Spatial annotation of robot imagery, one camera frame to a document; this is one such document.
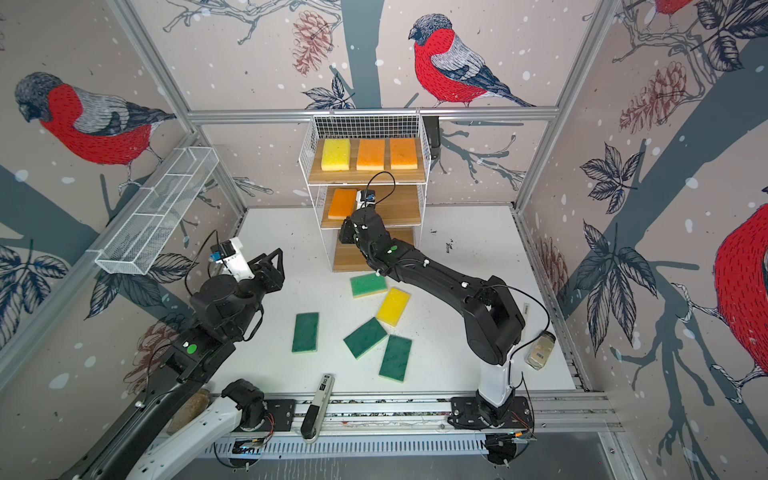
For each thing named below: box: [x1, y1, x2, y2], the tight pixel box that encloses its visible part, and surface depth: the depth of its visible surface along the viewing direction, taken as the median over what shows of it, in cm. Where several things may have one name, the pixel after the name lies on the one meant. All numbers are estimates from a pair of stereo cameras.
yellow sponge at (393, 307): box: [376, 287, 411, 327], surface depth 96 cm
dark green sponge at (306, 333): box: [292, 312, 319, 353], surface depth 88 cm
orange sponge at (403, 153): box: [390, 138, 418, 170], surface depth 76 cm
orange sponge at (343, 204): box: [328, 188, 357, 220], surface depth 89 cm
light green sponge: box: [350, 274, 388, 299], surface depth 99 cm
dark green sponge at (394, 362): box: [378, 334, 412, 383], surface depth 83 cm
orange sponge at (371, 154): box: [357, 139, 385, 170], surface depth 76 cm
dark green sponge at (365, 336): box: [343, 317, 388, 359], surface depth 87 cm
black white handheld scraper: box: [300, 373, 335, 443], surface depth 72 cm
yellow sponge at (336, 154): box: [321, 138, 351, 171], surface depth 76 cm
